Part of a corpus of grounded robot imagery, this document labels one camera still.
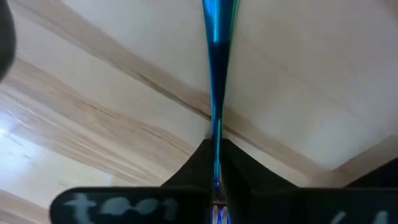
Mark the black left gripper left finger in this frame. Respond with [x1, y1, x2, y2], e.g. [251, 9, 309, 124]
[49, 138, 216, 224]

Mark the iridescent fork teal handle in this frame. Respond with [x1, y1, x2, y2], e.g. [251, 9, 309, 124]
[201, 0, 241, 224]

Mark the blurred black wrist cable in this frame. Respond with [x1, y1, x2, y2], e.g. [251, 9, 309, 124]
[0, 0, 17, 82]

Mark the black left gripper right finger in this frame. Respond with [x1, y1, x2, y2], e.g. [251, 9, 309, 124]
[220, 138, 398, 224]

